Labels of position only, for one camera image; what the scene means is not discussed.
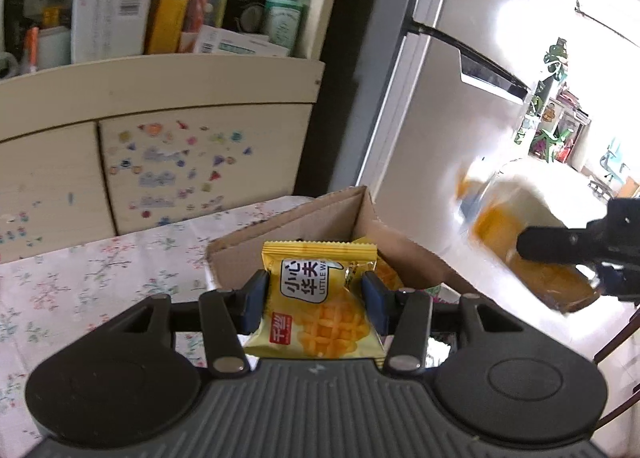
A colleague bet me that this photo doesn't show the cream cabinet with stickers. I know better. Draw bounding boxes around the cream cabinet with stickers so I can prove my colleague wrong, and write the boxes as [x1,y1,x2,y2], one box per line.
[0,0,351,265]

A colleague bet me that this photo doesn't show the orange pen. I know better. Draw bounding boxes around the orange pen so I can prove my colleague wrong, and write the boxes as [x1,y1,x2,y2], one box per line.
[24,26,41,74]

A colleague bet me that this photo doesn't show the white carton box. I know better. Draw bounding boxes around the white carton box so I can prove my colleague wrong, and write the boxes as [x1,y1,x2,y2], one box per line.
[71,0,156,64]

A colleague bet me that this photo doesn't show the yellow box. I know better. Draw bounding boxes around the yellow box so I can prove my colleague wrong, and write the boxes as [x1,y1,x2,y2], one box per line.
[145,0,197,56]

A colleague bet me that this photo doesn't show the cream croissant packet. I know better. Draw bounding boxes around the cream croissant packet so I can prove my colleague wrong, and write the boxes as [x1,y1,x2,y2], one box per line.
[457,158,603,313]

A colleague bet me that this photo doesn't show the green houseplant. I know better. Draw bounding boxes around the green houseplant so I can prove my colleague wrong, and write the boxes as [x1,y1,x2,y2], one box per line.
[542,36,571,83]

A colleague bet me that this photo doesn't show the cardboard box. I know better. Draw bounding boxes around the cardboard box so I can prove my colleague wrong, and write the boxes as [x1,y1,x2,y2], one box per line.
[206,185,468,299]

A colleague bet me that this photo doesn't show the silver foil snack packet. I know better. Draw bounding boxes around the silver foil snack packet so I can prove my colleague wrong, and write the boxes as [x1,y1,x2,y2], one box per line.
[424,330,458,370]

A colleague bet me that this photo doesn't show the yellow waffle snack packet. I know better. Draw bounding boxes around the yellow waffle snack packet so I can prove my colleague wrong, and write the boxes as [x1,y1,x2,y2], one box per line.
[243,240,387,361]
[345,237,401,291]

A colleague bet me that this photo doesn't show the flat white box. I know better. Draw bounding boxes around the flat white box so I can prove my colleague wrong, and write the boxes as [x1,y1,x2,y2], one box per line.
[192,24,292,58]

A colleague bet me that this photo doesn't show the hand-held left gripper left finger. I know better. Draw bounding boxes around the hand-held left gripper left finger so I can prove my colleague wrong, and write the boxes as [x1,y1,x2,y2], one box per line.
[119,268,272,375]

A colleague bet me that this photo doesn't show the silver refrigerator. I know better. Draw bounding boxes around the silver refrigerator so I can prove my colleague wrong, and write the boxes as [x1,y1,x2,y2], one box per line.
[360,0,640,299]

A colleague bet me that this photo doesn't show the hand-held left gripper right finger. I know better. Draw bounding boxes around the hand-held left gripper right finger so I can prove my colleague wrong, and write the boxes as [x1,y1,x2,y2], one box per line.
[360,271,507,374]

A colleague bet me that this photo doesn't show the white cup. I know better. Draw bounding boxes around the white cup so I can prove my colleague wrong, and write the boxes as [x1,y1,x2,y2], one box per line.
[36,26,72,71]

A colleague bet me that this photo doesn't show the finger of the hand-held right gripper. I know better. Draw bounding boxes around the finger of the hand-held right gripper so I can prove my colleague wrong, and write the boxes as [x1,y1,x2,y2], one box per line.
[597,263,633,299]
[516,225,601,266]

